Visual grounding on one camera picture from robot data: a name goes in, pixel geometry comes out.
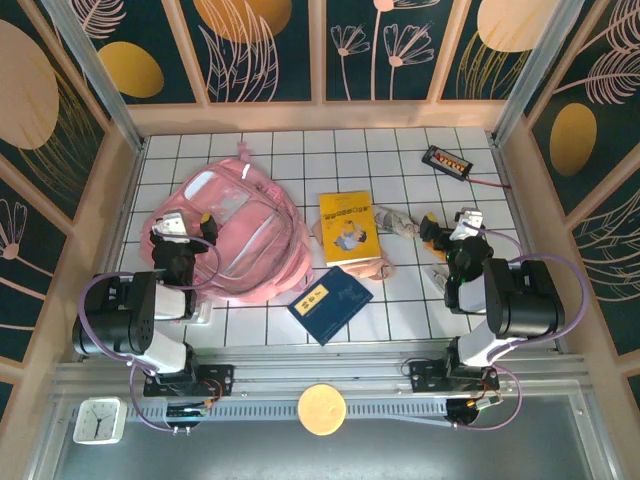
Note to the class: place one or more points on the small clear tube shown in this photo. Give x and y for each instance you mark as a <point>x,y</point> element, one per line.
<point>440,280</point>

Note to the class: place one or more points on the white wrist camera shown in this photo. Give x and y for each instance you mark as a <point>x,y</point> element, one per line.
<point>172,222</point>
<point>470,220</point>

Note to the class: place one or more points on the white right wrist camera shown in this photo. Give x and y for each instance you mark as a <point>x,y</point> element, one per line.
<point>470,220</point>

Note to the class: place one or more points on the small white plastic device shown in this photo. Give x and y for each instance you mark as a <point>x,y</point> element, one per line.
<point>205,315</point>

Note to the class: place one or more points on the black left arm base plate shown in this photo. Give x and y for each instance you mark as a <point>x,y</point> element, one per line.
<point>220,380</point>

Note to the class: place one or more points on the grey metal shelf plate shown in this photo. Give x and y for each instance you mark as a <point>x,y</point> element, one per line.
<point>320,455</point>

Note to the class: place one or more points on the grey white cloth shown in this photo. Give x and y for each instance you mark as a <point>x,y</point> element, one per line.
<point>397,222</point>

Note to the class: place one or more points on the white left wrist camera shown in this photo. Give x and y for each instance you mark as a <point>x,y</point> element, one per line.
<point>172,222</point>

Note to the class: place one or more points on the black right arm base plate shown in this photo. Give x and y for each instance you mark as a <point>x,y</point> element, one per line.
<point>425,375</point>

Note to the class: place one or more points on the aluminium corner post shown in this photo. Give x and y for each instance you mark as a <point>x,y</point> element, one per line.
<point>102,85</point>
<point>537,65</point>

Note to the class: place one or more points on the yellow book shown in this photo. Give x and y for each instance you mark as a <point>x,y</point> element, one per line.
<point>350,225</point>

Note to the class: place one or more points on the round yellow sponge disc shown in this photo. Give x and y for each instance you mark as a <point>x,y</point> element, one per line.
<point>321,410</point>

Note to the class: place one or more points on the aluminium front rail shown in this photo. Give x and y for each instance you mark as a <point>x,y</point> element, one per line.
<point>320,372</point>

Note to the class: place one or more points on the black battery box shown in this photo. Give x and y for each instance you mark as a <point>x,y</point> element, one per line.
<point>446,161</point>

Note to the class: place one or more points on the pink backpack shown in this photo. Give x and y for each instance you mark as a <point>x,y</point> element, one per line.
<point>250,240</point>

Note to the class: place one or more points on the aluminium side rail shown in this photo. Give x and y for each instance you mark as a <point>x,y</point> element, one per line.
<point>136,170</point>
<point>503,165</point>

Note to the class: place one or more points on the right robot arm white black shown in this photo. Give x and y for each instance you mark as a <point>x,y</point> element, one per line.
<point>525,300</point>

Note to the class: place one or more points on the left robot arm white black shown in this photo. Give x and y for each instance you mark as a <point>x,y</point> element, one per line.
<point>115,320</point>

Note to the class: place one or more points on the dark blue notebook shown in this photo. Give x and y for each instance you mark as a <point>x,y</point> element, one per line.
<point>330,305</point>

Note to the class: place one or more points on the white square alarm clock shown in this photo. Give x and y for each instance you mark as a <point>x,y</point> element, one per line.
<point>100,421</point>

